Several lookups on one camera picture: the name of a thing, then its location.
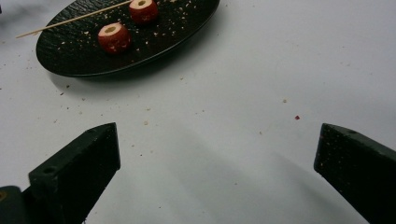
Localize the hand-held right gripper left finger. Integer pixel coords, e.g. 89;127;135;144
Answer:
21;121;121;224

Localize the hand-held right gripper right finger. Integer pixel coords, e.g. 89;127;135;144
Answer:
313;122;396;224

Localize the black round plate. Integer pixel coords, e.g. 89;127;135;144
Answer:
35;0;221;78

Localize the red cored hawthorn fruit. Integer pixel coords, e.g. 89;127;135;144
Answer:
97;21;132;54
128;0;160;25

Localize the bamboo skewer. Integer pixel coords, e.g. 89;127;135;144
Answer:
15;0;134;39

